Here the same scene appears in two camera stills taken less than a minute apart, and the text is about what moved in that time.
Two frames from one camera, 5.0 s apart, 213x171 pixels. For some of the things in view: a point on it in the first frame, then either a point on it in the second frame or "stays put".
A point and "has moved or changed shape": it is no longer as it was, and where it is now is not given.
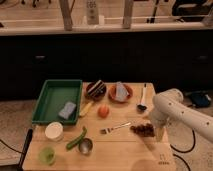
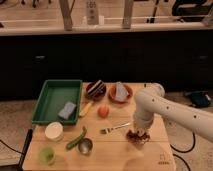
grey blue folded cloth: [121, 92] stays put
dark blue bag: [199, 98] stays put
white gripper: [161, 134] -> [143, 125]
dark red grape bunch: [146, 130] has moved or changed shape
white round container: [54, 130] stays put
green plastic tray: [58, 101] stays put
